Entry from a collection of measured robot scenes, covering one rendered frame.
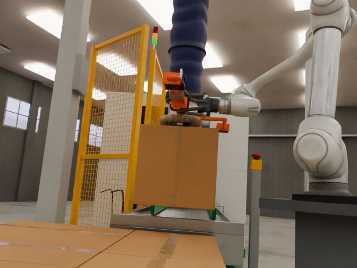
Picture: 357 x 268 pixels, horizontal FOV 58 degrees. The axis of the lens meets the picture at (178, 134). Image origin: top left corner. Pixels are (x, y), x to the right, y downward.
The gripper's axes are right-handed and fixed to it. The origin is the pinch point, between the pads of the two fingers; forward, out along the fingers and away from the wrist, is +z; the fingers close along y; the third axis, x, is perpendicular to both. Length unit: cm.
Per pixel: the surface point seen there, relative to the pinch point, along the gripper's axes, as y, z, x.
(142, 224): 63, 16, 9
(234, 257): 76, -33, 10
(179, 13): -61, 5, 17
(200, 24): -55, -8, 18
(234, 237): 66, -32, 10
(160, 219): 60, 6, 9
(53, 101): -17, 106, 77
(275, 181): -8, -287, 1035
